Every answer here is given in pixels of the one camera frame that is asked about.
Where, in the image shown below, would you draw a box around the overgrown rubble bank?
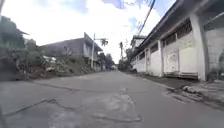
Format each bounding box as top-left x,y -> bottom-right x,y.
0,46 -> 98,82

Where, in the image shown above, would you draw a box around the long white concrete building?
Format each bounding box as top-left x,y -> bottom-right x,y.
129,0 -> 224,83

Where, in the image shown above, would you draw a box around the overhead wires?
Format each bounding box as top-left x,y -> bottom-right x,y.
135,0 -> 157,37

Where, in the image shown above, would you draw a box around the broken concrete roadside strip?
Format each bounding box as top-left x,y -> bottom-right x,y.
131,70 -> 224,108

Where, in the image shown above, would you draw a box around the grey house with pitched roof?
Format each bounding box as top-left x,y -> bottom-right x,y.
40,32 -> 104,72

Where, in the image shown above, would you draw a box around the distant utility pole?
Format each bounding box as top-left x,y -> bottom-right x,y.
118,41 -> 125,63

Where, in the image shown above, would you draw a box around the pale street light pole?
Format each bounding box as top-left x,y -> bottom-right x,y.
90,32 -> 109,70

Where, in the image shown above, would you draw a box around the distant pale building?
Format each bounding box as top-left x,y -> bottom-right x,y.
130,35 -> 148,51

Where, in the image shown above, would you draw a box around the grey concrete road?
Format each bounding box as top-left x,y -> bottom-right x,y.
0,70 -> 224,128

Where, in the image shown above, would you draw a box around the green tree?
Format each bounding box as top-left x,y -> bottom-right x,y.
0,15 -> 29,54

